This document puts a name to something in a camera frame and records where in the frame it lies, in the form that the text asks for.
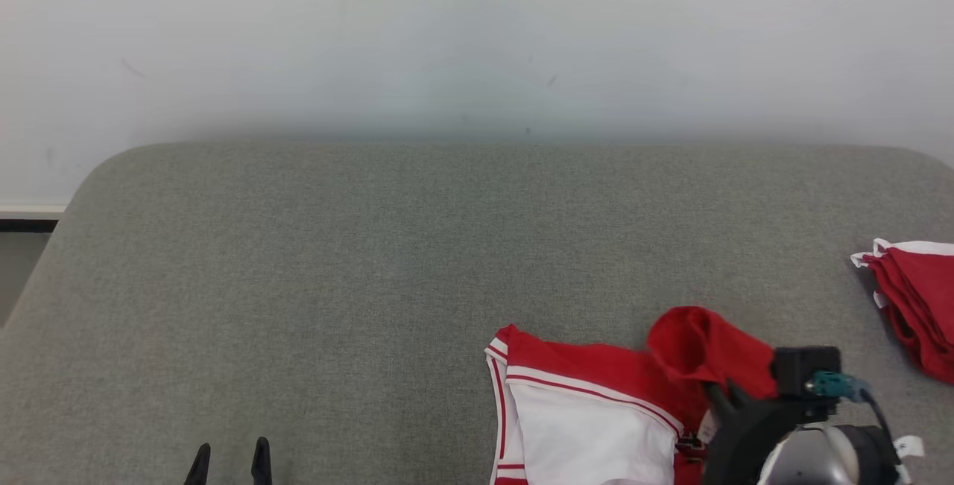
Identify white wall baseboard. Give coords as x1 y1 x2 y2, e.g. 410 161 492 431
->
0 204 68 221

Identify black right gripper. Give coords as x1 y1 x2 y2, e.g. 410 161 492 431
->
704 381 834 485

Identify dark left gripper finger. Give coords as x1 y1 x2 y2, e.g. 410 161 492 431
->
184 443 212 485
251 437 273 485

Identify red shorts with white stripe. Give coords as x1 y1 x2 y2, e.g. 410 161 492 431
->
851 238 954 385

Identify red shirt with white sleeves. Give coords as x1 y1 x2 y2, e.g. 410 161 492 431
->
484 306 780 485

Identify right camera cable, teal plug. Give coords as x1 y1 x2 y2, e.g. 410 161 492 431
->
809 370 906 471

